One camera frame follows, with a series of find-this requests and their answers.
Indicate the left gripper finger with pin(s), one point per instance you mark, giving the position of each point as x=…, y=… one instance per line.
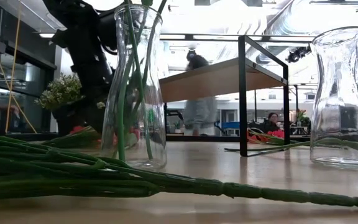
x=100, y=115
x=90, y=116

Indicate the yellow tulip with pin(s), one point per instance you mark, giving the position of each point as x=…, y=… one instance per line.
x=121, y=130

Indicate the maroon tulip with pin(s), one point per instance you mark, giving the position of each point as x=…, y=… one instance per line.
x=145, y=77

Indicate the clear glass vase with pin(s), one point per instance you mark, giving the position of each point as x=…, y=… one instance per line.
x=340, y=93
x=158, y=124

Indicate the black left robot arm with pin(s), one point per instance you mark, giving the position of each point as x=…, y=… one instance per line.
x=82, y=18

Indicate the potted white-flowered plant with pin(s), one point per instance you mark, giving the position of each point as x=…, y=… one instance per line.
x=61, y=91

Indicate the purple flower bunch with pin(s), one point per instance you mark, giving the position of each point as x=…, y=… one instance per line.
x=73, y=183

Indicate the person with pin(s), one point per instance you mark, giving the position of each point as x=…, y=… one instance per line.
x=200, y=115
x=14, y=119
x=272, y=119

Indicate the blue box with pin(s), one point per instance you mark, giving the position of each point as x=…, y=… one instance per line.
x=231, y=125

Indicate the black ceiling fixture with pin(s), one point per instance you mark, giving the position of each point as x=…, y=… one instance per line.
x=297, y=54

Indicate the round black camera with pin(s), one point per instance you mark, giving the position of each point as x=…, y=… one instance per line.
x=191, y=53

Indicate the black overhead frame bar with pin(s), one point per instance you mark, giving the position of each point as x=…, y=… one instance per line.
x=216, y=36

